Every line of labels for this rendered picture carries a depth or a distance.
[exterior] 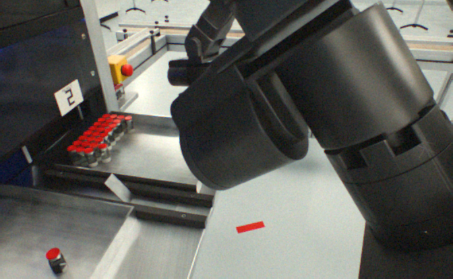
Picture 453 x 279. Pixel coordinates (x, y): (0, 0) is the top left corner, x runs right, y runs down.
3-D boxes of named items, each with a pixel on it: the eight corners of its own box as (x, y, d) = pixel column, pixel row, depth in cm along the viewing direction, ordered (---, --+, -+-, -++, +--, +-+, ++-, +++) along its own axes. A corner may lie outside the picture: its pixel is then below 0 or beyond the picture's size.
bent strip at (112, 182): (110, 203, 62) (104, 182, 59) (116, 193, 65) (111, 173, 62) (173, 214, 60) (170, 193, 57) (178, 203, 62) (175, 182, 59)
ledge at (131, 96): (84, 109, 101) (83, 104, 100) (104, 93, 111) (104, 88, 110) (121, 113, 98) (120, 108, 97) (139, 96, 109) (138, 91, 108)
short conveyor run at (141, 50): (97, 116, 100) (85, 73, 92) (57, 112, 103) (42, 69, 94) (170, 52, 157) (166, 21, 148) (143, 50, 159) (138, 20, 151)
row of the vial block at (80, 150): (78, 166, 72) (73, 151, 70) (114, 127, 87) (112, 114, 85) (86, 167, 72) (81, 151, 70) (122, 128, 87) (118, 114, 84)
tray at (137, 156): (58, 176, 70) (54, 164, 68) (114, 120, 91) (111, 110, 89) (197, 197, 64) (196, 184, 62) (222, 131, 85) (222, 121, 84)
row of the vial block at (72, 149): (70, 164, 73) (65, 149, 70) (108, 127, 88) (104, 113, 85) (78, 166, 72) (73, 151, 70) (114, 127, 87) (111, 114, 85)
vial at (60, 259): (50, 274, 49) (42, 259, 47) (60, 262, 51) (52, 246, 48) (63, 277, 49) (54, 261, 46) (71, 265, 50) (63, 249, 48)
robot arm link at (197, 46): (197, 38, 62) (218, 33, 69) (156, 40, 68) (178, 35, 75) (203, 93, 67) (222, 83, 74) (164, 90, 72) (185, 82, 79)
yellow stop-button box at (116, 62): (99, 83, 95) (94, 61, 91) (110, 74, 101) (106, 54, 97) (121, 85, 94) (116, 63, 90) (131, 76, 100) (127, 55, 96)
